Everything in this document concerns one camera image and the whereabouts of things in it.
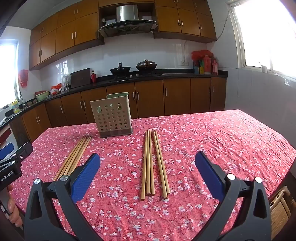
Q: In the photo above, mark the window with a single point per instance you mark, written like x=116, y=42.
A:
x=266, y=34
x=8, y=74

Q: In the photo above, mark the dark cutting board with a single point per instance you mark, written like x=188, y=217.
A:
x=80, y=78

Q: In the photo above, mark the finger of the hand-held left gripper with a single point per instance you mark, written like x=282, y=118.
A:
x=6, y=151
x=23, y=150

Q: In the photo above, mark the metal faucet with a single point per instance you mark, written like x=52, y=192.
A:
x=22, y=99

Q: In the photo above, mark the white wall socket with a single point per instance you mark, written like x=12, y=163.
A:
x=184, y=63

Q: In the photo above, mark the wooden stool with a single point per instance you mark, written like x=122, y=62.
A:
x=279, y=213

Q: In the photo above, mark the red oil bottles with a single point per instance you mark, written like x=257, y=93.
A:
x=210, y=66

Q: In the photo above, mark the small red bottle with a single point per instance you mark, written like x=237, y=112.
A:
x=93, y=78

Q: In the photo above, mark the white cup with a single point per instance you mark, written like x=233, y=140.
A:
x=263, y=68

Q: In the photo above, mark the black gas stove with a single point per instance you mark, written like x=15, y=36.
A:
x=136, y=75

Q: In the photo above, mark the beige perforated utensil holder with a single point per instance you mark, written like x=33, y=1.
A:
x=111, y=115

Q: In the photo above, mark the colourful seasoning boxes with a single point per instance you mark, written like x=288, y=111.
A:
x=198, y=68

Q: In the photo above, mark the red and white bag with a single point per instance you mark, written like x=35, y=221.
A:
x=56, y=90

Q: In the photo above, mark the steel range hood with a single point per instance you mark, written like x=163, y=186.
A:
x=127, y=20

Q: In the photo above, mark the red plastic bag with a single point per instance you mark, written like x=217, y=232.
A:
x=201, y=54
x=23, y=78

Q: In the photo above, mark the green basin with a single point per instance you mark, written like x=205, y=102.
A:
x=42, y=96

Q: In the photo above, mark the glass jar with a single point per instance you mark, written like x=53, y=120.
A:
x=66, y=82

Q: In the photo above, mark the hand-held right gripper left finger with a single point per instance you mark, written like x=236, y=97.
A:
x=86, y=176

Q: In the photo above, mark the yellow dish soap bottle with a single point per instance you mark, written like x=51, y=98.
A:
x=16, y=107

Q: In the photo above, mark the black kitchen countertop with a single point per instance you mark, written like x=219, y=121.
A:
x=104, y=81

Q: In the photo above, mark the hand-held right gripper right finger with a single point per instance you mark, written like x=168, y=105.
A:
x=208, y=171

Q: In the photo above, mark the wooden lower kitchen cabinets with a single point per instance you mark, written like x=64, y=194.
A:
x=175, y=95

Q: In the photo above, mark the black wok with lid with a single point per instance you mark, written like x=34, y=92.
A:
x=146, y=67

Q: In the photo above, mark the red floral tablecloth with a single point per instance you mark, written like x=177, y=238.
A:
x=208, y=139

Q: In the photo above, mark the person's left hand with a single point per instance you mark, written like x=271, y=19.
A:
x=14, y=208

